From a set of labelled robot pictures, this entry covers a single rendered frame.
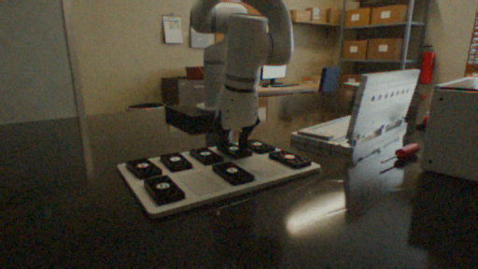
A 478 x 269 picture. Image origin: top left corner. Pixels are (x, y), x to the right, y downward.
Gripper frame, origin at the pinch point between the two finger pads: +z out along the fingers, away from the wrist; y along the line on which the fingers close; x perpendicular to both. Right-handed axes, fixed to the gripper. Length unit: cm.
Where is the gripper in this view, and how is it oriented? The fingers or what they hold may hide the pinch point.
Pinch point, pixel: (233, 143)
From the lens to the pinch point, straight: 77.9
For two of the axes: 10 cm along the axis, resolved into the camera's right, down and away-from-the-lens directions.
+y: -8.3, 1.5, -5.3
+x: 5.4, 4.2, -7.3
